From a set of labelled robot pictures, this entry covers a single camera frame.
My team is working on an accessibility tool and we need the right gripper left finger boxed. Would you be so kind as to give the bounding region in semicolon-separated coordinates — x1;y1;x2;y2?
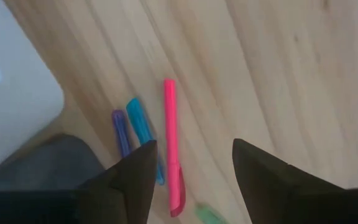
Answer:
78;139;158;224

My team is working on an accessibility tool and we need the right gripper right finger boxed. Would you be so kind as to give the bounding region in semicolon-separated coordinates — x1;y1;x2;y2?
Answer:
232;138;346;224

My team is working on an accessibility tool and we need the teal marker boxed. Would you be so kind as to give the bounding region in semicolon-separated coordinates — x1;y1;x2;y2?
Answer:
125;97;166;187

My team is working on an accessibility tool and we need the pink marker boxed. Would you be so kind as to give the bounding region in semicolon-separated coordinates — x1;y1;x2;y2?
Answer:
162;78;187;218

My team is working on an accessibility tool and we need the smoky transparent plastic bin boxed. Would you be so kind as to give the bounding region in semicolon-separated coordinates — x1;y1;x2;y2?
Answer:
0;133;106;192

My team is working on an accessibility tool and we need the purple marker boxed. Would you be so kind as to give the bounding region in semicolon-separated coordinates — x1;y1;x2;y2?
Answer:
111;109;134;159

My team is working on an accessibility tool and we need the green marker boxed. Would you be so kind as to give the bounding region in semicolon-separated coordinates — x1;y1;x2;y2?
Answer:
193;201;228;224

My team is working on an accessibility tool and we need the white plastic bin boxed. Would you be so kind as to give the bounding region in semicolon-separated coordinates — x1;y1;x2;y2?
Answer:
0;0;65;180

